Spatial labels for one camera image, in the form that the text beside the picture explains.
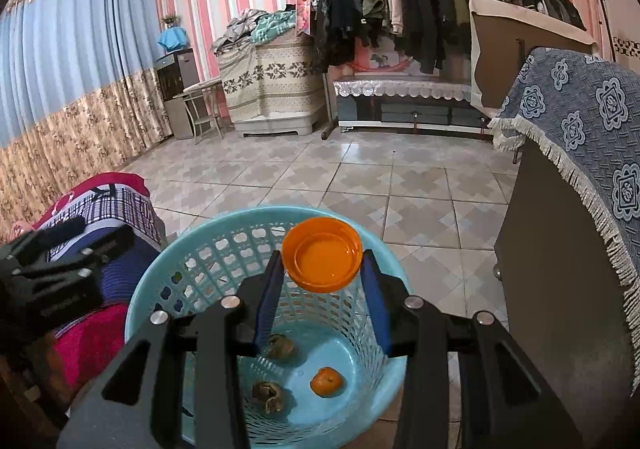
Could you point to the blue floral fringed cloth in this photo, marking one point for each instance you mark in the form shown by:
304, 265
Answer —
585, 129

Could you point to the orange plastic bowl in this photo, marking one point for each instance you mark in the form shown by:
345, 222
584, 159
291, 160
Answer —
327, 261

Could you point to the pink printed cushion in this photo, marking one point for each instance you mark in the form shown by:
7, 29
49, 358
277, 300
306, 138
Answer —
382, 60

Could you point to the blue cloth cover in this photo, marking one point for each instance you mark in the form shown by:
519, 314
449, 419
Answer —
173, 39

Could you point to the grey clothing pile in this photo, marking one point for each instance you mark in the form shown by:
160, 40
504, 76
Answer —
232, 31

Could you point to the teal folded clothing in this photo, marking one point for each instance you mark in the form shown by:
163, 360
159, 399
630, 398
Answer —
272, 25

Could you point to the beige leaf patterned cloth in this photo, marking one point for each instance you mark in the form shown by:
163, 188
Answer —
270, 79

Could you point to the dark water dispenser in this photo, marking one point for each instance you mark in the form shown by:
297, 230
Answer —
175, 74

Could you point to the low dark glass cabinet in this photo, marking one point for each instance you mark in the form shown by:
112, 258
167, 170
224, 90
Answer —
400, 113

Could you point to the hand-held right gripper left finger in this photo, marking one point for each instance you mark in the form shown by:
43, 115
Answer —
267, 301

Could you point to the small orange tangerine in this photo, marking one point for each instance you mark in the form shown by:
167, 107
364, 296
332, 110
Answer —
327, 382

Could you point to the row of hanging dark clothes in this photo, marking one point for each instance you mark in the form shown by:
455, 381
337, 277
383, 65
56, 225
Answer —
420, 14

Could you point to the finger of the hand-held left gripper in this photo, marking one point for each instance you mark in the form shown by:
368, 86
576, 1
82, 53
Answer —
45, 235
107, 244

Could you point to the small potted plant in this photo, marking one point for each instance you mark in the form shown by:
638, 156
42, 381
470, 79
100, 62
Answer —
171, 20

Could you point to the white lace cloth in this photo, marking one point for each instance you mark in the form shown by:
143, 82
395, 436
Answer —
400, 88

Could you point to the pink hanging bag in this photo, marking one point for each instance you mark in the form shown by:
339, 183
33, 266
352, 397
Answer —
303, 11

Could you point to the light blue plastic basket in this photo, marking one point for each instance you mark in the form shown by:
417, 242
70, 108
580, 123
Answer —
235, 225

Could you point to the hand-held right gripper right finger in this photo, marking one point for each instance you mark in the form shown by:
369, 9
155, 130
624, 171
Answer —
375, 304

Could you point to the brown wooden cabinet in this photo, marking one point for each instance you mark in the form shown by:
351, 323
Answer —
550, 289

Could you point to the red blue printed blanket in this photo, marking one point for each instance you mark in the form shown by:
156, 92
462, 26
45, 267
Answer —
100, 209

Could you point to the blue and floral curtain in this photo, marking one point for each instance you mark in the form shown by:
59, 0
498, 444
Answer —
60, 54

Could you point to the metal frame stool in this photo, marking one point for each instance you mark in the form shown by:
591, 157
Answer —
202, 88

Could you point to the brown headboard cream trim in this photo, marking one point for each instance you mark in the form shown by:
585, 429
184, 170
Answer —
505, 59

